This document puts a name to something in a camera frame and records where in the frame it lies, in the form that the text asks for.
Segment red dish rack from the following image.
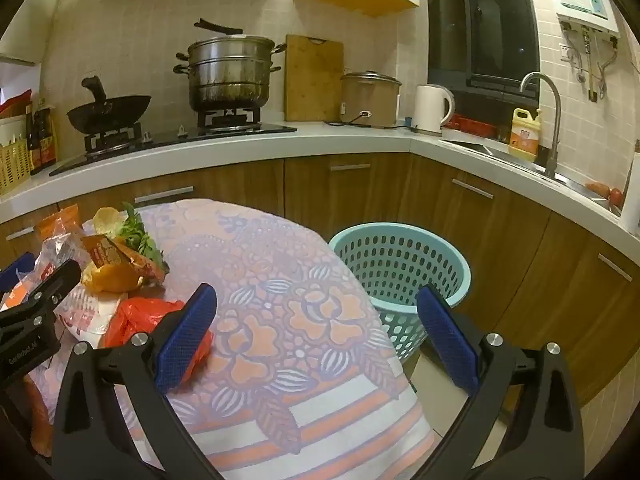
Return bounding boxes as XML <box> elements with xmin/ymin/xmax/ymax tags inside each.
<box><xmin>443</xmin><ymin>113</ymin><xmax>511</xmax><ymax>139</ymax></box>

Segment dark sauce bottle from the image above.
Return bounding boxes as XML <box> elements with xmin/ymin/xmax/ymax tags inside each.
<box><xmin>39</xmin><ymin>106</ymin><xmax>59</xmax><ymax>170</ymax></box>
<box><xmin>26</xmin><ymin>106</ymin><xmax>44</xmax><ymax>176</ymax></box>

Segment wooden base cabinets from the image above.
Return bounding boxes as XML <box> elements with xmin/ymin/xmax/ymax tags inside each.
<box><xmin>0</xmin><ymin>152</ymin><xmax>640</xmax><ymax>407</ymax></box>

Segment black utensil handle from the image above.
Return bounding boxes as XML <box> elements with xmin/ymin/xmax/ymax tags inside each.
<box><xmin>194</xmin><ymin>18</ymin><xmax>244</xmax><ymax>36</ymax></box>

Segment black gas stove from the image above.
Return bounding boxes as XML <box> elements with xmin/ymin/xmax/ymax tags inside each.
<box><xmin>48</xmin><ymin>107</ymin><xmax>299</xmax><ymax>177</ymax></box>

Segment brown rice cooker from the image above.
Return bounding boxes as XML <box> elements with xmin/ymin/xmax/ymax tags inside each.
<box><xmin>339</xmin><ymin>70</ymin><xmax>403</xmax><ymax>129</ymax></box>

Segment yellow plastic basket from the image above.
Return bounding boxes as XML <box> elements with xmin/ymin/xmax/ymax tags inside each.
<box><xmin>0</xmin><ymin>137</ymin><xmax>32</xmax><ymax>196</ymax></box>

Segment orange fruit peel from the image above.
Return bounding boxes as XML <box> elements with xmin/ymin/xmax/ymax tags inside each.
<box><xmin>81</xmin><ymin>261</ymin><xmax>147</xmax><ymax>294</ymax></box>

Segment white plastic bag red print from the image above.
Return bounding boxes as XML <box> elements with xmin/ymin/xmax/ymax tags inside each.
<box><xmin>52</xmin><ymin>284</ymin><xmax>126</xmax><ymax>349</ymax></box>

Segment steel kitchen sink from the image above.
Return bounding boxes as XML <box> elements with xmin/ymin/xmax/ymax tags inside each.
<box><xmin>440</xmin><ymin>137</ymin><xmax>601</xmax><ymax>197</ymax></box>

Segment dark window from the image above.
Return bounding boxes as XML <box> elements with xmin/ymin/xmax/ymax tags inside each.
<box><xmin>425</xmin><ymin>0</ymin><xmax>542</xmax><ymax>94</ymax></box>

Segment green leafy vegetable scraps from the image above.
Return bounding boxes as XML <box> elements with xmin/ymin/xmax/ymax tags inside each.
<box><xmin>117</xmin><ymin>202</ymin><xmax>167</xmax><ymax>272</ymax></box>

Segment brown snack wrapper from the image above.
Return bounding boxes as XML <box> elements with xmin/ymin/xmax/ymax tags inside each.
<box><xmin>80</xmin><ymin>233</ymin><xmax>167</xmax><ymax>282</ymax></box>

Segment orange printed food packet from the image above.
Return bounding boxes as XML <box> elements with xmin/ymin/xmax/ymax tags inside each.
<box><xmin>36</xmin><ymin>203</ymin><xmax>85</xmax><ymax>283</ymax></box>

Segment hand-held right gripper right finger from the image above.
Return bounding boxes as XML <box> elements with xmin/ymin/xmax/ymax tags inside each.
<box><xmin>400</xmin><ymin>283</ymin><xmax>586</xmax><ymax>480</ymax></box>

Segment steel kitchen faucet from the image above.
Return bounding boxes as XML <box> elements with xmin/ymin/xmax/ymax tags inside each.
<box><xmin>519</xmin><ymin>72</ymin><xmax>564</xmax><ymax>179</ymax></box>

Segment red food packet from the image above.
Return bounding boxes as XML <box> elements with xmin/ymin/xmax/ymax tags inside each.
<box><xmin>0</xmin><ymin>88</ymin><xmax>34</xmax><ymax>117</ymax></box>

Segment wooden cutting board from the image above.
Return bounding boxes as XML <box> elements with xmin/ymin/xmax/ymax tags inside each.
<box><xmin>284</xmin><ymin>34</ymin><xmax>345</xmax><ymax>122</ymax></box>

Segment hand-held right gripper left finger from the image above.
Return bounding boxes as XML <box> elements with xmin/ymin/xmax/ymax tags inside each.
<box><xmin>52</xmin><ymin>282</ymin><xmax>226</xmax><ymax>480</ymax></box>

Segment teal plastic basket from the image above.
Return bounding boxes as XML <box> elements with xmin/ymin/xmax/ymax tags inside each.
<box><xmin>328</xmin><ymin>222</ymin><xmax>472</xmax><ymax>361</ymax></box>

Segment steel steamer pot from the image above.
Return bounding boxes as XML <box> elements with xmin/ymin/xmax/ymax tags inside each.
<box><xmin>173</xmin><ymin>35</ymin><xmax>288</xmax><ymax>113</ymax></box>

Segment black wok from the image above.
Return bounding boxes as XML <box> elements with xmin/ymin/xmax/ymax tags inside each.
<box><xmin>66</xmin><ymin>75</ymin><xmax>153</xmax><ymax>134</ymax></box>

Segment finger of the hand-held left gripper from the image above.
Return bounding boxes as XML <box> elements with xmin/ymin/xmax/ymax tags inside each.
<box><xmin>29</xmin><ymin>259</ymin><xmax>82</xmax><ymax>322</ymax></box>
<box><xmin>0</xmin><ymin>252</ymin><xmax>37</xmax><ymax>294</ymax></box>

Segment white electric kettle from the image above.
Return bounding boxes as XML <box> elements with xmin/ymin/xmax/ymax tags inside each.
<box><xmin>412</xmin><ymin>83</ymin><xmax>456</xmax><ymax>136</ymax></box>

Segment water heater pipes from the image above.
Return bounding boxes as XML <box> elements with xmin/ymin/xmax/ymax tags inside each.
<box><xmin>560</xmin><ymin>22</ymin><xmax>619</xmax><ymax>104</ymax></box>

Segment yellow detergent bottle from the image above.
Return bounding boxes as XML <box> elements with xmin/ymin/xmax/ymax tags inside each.
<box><xmin>508</xmin><ymin>107</ymin><xmax>544</xmax><ymax>163</ymax></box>

